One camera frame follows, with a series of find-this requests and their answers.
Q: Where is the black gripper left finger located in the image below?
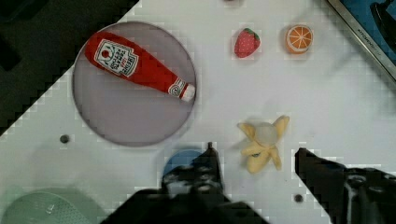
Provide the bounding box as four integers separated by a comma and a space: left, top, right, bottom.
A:
161, 141, 226, 200

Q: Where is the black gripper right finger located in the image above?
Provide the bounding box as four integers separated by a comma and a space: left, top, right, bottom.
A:
295, 147, 396, 224

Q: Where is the yellow peeled toy banana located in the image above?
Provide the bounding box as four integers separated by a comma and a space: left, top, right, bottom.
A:
237, 116, 290, 174

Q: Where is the grey round plate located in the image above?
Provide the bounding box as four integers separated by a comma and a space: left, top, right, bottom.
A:
72, 21, 198, 147

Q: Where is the pale green colander basket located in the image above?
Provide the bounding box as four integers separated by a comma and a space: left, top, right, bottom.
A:
1, 189, 106, 224

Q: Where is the red toy strawberry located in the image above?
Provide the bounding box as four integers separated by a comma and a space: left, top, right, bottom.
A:
233, 28, 261, 58

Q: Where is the red plush ketchup bottle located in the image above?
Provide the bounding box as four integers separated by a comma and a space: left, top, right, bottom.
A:
84, 32, 196, 102

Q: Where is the orange slice toy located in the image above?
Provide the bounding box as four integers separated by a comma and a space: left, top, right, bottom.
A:
285, 24, 314, 54

